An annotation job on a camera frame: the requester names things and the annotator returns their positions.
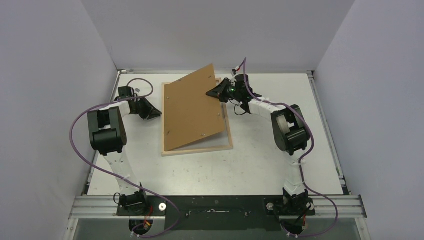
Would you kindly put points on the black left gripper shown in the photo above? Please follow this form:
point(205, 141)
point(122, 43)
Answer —
point(151, 112)

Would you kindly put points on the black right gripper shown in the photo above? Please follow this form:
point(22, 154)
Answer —
point(222, 91)

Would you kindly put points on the brown cardboard backing board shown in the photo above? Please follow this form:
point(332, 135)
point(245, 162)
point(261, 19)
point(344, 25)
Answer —
point(188, 114)

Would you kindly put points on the white wooden picture frame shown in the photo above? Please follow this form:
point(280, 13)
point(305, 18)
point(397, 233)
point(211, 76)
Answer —
point(219, 142)

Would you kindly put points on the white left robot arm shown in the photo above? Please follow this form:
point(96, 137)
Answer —
point(108, 137)

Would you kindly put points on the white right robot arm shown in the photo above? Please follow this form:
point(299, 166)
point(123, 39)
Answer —
point(289, 131)

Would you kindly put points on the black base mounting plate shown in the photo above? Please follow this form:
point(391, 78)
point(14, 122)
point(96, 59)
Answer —
point(218, 213)

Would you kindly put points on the aluminium front rail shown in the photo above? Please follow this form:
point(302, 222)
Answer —
point(104, 207)

